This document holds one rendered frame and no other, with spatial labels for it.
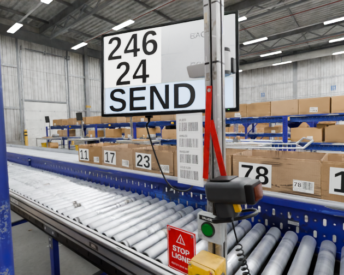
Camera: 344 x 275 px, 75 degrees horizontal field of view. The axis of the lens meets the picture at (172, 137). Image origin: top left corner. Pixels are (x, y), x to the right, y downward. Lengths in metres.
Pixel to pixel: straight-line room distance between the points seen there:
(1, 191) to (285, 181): 1.04
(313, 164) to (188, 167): 0.65
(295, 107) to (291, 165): 4.62
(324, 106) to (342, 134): 0.71
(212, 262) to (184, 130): 0.34
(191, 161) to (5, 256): 0.43
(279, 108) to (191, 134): 5.23
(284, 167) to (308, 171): 0.10
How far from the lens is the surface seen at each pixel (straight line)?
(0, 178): 0.47
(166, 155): 1.46
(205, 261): 0.63
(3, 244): 0.50
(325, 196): 1.15
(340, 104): 5.64
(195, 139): 0.60
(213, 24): 0.62
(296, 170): 1.14
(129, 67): 0.83
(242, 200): 0.50
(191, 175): 0.62
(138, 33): 0.85
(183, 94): 0.72
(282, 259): 0.95
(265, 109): 5.87
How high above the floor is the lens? 1.21
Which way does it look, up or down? 3 degrees down
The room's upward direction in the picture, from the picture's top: 1 degrees counter-clockwise
